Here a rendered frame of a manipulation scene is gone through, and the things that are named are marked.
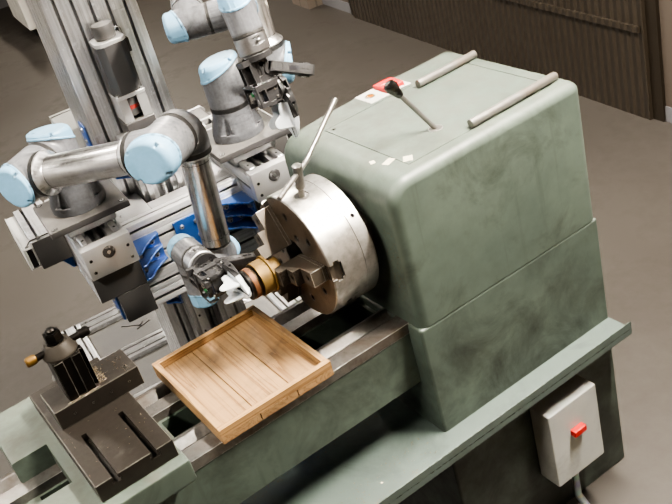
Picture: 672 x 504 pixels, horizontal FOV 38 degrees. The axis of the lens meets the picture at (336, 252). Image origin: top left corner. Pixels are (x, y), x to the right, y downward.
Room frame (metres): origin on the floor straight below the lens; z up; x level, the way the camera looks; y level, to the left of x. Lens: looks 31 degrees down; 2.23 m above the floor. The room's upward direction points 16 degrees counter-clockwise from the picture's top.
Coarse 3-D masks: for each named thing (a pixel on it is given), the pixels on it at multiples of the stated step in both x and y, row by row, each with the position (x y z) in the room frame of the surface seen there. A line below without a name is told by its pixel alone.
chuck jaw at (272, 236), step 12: (264, 204) 2.05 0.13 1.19; (252, 216) 2.03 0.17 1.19; (264, 216) 2.00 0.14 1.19; (264, 228) 1.99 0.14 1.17; (276, 228) 1.99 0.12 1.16; (264, 240) 1.97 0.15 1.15; (276, 240) 1.97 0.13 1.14; (288, 240) 1.98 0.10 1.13; (264, 252) 1.95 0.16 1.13; (276, 252) 1.95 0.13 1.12
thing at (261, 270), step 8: (272, 256) 1.95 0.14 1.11; (248, 264) 1.93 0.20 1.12; (256, 264) 1.92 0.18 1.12; (264, 264) 1.91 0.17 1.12; (272, 264) 1.92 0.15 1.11; (280, 264) 1.92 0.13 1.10; (240, 272) 1.91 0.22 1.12; (248, 272) 1.90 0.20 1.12; (256, 272) 1.90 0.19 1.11; (264, 272) 1.90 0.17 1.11; (272, 272) 1.90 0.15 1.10; (248, 280) 1.88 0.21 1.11; (256, 280) 1.88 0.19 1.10; (264, 280) 1.89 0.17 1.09; (272, 280) 1.89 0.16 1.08; (256, 288) 1.88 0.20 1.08; (264, 288) 1.89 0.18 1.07; (272, 288) 1.89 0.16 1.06; (256, 296) 1.88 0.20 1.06
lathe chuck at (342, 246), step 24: (288, 192) 1.99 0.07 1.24; (312, 192) 1.97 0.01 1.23; (288, 216) 1.95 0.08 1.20; (312, 216) 1.90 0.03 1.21; (336, 216) 1.90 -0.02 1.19; (312, 240) 1.87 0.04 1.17; (336, 240) 1.87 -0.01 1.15; (360, 264) 1.86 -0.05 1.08; (312, 288) 1.94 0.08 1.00; (336, 288) 1.83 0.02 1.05; (360, 288) 1.88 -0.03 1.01
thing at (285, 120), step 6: (282, 102) 2.08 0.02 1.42; (282, 108) 2.07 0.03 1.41; (288, 108) 2.08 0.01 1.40; (282, 114) 2.07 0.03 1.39; (288, 114) 2.07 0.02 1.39; (276, 120) 2.06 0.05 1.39; (282, 120) 2.06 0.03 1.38; (288, 120) 2.07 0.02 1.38; (294, 120) 2.07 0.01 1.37; (276, 126) 2.06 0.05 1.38; (282, 126) 2.06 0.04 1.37; (288, 126) 2.07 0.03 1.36; (294, 126) 2.07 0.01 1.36; (294, 132) 2.08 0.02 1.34
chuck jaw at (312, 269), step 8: (296, 256) 1.94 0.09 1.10; (304, 256) 1.92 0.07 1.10; (288, 264) 1.91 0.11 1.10; (296, 264) 1.90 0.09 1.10; (304, 264) 1.88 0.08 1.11; (312, 264) 1.87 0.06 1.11; (320, 264) 1.86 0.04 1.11; (336, 264) 1.85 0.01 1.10; (280, 272) 1.88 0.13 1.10; (288, 272) 1.88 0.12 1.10; (296, 272) 1.87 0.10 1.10; (304, 272) 1.86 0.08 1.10; (312, 272) 1.84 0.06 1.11; (320, 272) 1.84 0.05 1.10; (328, 272) 1.84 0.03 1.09; (336, 272) 1.84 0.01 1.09; (280, 280) 1.89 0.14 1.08; (288, 280) 1.89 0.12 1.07; (296, 280) 1.86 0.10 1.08; (304, 280) 1.87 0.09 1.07; (312, 280) 1.83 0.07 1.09; (320, 280) 1.84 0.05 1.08
